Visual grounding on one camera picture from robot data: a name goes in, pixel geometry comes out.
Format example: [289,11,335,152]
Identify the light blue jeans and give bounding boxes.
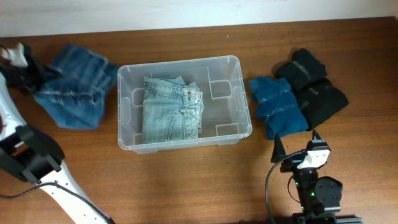
[142,77,204,144]

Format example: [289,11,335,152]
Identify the black folded garment upper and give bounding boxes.
[275,49,327,91]

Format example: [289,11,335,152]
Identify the dark blue jeans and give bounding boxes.
[34,44,120,130]

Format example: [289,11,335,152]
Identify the clear plastic storage bin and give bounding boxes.
[118,55,252,154]

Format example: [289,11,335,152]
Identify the black folded garment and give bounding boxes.
[275,49,327,91]
[295,78,349,131]

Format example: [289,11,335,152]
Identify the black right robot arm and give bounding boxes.
[265,130,363,224]

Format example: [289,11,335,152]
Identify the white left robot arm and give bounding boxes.
[1,43,118,223]

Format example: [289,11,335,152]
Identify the black folded garment lower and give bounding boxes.
[295,78,349,131]

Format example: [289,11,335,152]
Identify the teal blue folded garment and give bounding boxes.
[248,77,308,140]

